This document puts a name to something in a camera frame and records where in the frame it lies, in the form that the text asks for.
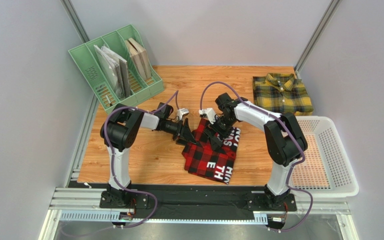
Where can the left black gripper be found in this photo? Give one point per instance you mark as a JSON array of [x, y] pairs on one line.
[[186, 137]]

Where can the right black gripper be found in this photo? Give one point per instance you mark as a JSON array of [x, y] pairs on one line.
[[219, 130]]

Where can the red black plaid shirt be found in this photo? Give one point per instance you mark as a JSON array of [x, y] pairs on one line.
[[216, 165]]

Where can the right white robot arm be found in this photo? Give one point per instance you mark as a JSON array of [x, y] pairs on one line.
[[284, 137]]

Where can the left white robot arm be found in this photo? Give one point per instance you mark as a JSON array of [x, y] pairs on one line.
[[119, 132]]

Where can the yellow plaid folded shirt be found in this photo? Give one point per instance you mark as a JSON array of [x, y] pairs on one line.
[[282, 93]]

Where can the brown books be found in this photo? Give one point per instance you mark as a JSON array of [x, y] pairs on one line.
[[140, 58]]

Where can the grey spiral notebooks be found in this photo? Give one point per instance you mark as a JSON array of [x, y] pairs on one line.
[[115, 69]]

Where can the green file organizer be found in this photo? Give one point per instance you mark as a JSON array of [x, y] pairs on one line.
[[87, 62]]

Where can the white plastic basket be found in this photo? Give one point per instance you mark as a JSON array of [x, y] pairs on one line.
[[326, 171]]

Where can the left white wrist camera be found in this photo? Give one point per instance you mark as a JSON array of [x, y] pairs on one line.
[[181, 113]]

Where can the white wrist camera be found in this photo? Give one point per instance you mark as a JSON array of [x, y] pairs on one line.
[[181, 113], [209, 114]]

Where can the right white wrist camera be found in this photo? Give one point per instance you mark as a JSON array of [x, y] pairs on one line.
[[209, 114]]

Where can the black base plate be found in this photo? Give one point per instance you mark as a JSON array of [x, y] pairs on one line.
[[193, 202]]

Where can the aluminium frame rail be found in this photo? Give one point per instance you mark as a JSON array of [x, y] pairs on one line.
[[74, 212]]

